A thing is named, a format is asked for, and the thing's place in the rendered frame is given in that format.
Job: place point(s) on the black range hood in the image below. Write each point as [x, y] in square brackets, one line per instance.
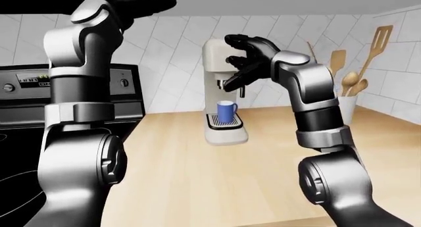
[34, 1]

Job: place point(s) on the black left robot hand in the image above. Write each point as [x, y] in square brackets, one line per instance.
[144, 1]

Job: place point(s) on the black kitchen stove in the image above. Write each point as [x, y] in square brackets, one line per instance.
[19, 103]

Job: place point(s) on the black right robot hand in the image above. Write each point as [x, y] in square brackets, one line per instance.
[251, 55]

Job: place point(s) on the blue ceramic mug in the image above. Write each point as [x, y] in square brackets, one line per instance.
[226, 111]

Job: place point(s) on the small wooden spatula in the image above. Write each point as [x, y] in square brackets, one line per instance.
[337, 59]

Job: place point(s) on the white utensil holder jar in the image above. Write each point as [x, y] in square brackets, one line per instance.
[348, 108]

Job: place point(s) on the large wooden spoon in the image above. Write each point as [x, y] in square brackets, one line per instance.
[349, 81]

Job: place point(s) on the cream white coffee machine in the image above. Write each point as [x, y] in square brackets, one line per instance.
[215, 98]

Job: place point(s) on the small wooden spoon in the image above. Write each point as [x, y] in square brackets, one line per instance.
[361, 85]

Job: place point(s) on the slotted wooden spatula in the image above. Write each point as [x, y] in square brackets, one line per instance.
[378, 42]

